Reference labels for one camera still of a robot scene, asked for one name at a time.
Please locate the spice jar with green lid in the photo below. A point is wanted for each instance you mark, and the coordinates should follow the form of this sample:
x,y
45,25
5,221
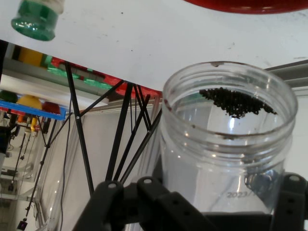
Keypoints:
x,y
36,21

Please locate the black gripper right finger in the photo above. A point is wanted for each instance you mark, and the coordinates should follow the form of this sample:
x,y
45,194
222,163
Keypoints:
x,y
292,204

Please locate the red ball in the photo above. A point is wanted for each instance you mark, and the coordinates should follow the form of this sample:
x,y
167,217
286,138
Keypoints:
x,y
51,107

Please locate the aluminium rail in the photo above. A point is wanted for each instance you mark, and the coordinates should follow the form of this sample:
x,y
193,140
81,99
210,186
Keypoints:
x,y
293,72

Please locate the orange plastic block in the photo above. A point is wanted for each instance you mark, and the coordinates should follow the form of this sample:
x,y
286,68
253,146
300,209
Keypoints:
x,y
30,57

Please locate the black background light stand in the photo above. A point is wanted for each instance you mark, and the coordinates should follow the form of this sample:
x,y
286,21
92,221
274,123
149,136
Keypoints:
x,y
42,163

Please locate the red bowl with black seeds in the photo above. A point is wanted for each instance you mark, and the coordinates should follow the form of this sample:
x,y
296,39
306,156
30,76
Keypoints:
x,y
240,7

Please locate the clear plastic jar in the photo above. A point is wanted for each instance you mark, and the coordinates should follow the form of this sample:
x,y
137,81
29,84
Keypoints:
x,y
192,149

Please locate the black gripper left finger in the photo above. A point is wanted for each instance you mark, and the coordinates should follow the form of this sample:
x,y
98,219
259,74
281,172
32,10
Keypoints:
x,y
144,199

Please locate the black tripod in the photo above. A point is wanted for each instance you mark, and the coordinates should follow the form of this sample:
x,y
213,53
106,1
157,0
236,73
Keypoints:
x,y
79,125

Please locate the yellow ball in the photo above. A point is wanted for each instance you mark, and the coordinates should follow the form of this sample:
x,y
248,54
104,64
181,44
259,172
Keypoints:
x,y
27,101

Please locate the blue shelf bar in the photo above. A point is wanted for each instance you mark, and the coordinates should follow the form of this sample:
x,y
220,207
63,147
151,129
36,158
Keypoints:
x,y
36,110

